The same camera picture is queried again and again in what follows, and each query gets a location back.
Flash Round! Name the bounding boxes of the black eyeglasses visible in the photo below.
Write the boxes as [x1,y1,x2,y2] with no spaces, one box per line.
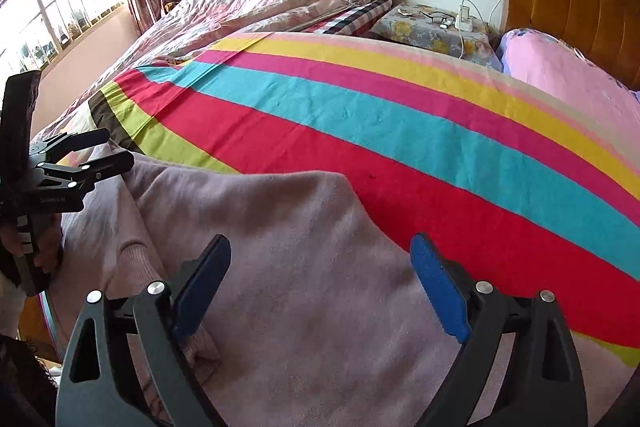
[420,10,454,29]

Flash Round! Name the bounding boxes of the colourful striped blanket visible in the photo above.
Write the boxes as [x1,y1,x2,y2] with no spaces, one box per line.
[56,31,640,371]

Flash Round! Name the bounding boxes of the red plaid bed sheet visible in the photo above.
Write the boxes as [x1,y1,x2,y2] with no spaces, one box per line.
[303,0,393,37]

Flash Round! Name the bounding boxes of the pink bed cover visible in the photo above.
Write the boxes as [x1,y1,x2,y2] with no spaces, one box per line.
[497,28,639,145]

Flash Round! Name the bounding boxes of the lilac purple pants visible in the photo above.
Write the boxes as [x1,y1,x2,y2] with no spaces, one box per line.
[49,155,639,426]

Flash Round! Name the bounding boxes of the left hand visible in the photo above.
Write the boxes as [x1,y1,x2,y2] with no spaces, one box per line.
[1,215,63,273]

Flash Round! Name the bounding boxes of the floral covered nightstand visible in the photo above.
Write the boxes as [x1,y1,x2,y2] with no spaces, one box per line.
[368,3,502,72]

